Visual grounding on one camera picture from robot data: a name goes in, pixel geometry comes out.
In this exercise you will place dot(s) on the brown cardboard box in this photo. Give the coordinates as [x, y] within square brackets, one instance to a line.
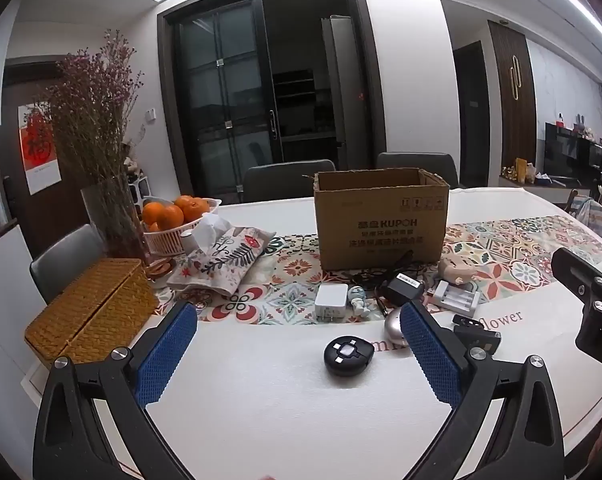
[381, 230]

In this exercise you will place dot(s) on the woven rattan box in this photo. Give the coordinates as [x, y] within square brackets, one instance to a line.
[91, 310]

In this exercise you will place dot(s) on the pile of oranges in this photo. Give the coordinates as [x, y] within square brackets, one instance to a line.
[168, 215]

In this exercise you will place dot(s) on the round wooden coaster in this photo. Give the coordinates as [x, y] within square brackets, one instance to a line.
[160, 269]

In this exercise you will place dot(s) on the dark interior door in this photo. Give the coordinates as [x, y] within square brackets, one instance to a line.
[471, 115]

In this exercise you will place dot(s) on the yellow box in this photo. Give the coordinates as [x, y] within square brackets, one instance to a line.
[521, 170]

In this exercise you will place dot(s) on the beige doll figure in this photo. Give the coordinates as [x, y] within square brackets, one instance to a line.
[456, 269]

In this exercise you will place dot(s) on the black television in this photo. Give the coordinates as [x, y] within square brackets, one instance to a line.
[563, 150]

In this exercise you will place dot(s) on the wooden chair with striped cloth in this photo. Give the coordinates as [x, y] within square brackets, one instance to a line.
[588, 212]

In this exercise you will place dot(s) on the white cube shelf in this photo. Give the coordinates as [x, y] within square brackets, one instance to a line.
[141, 187]

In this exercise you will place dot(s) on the dried pink flowers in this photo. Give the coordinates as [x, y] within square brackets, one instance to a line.
[91, 100]

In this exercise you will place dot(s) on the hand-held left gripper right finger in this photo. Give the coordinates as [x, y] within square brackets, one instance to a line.
[431, 355]

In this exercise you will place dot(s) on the blue tissue box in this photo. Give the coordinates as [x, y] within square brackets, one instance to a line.
[542, 179]

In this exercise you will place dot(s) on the silver egg-shaped gadget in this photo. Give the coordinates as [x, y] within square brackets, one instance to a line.
[392, 327]

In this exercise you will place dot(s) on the light grey chair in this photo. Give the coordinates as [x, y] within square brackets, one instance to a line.
[61, 260]

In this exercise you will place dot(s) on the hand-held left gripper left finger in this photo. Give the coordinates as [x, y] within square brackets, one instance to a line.
[166, 355]

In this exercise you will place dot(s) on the red wall poster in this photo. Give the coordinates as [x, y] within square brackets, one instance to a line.
[36, 150]

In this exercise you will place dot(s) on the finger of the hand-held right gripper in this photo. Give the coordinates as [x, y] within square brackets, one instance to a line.
[601, 330]

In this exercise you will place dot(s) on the black car key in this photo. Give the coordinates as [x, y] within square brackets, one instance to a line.
[481, 342]

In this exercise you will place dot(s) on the white tissue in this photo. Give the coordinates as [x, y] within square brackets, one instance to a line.
[206, 230]

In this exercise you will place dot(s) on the glass sliding door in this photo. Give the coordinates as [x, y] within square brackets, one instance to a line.
[221, 100]

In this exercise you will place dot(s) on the white television cabinet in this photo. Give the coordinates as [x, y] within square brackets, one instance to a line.
[531, 186]

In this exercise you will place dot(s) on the silver refrigerator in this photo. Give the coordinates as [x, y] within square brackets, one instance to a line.
[338, 85]

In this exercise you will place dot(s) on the glass vase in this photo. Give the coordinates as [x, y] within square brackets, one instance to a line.
[113, 220]

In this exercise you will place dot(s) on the black round gadget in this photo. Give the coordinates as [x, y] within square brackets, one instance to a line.
[348, 356]

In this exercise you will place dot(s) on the white battery charger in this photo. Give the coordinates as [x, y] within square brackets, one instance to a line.
[456, 296]

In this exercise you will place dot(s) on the dark grey dining chair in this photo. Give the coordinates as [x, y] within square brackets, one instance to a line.
[286, 180]
[416, 160]

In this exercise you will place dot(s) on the white plug adapter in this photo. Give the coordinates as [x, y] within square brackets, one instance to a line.
[331, 302]

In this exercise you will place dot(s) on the white plastic fruit basket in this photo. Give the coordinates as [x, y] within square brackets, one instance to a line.
[163, 241]

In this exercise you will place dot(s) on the small white blue figurine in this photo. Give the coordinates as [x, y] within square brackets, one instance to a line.
[359, 301]

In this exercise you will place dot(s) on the brown wooden door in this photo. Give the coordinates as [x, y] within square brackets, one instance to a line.
[11, 110]

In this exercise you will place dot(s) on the floral fabric tissue cover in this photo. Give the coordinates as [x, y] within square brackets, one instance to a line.
[226, 260]

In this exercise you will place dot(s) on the patterned table runner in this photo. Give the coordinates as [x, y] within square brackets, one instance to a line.
[501, 250]

